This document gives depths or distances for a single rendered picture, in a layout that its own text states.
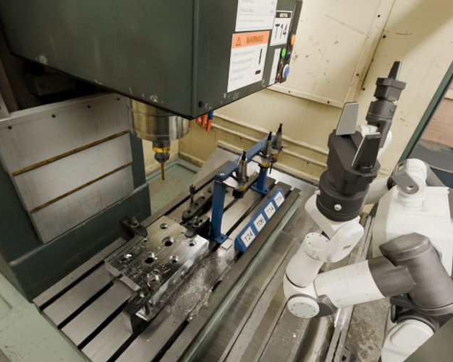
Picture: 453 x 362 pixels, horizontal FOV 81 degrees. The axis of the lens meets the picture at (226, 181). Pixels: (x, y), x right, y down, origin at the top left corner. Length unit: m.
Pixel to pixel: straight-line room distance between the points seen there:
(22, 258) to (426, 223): 1.34
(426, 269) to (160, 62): 0.67
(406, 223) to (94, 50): 0.83
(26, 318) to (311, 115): 1.64
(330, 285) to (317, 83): 1.08
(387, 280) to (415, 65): 1.02
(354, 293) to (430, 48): 1.08
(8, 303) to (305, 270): 1.26
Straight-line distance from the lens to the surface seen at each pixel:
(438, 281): 0.74
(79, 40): 0.69
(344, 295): 0.76
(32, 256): 1.33
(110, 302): 1.05
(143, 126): 0.68
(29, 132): 1.06
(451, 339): 0.41
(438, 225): 0.84
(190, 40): 0.47
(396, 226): 0.83
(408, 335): 1.15
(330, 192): 0.52
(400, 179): 0.82
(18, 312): 1.50
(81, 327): 1.03
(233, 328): 1.14
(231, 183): 0.97
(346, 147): 0.50
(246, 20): 0.59
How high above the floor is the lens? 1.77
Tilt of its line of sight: 35 degrees down
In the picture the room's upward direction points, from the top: 7 degrees clockwise
